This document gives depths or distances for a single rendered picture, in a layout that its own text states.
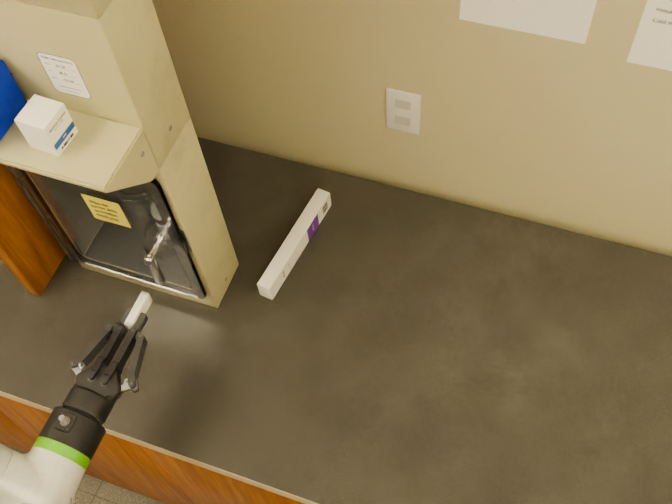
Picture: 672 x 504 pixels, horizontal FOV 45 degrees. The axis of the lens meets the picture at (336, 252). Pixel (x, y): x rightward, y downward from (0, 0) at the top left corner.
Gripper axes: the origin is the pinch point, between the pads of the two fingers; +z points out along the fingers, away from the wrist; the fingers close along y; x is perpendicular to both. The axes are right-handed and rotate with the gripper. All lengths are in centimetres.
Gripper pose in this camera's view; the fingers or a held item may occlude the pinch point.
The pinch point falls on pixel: (138, 312)
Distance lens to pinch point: 146.2
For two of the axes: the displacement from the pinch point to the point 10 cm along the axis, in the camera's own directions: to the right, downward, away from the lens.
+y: -9.4, -2.7, 2.1
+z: 3.4, -8.1, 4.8
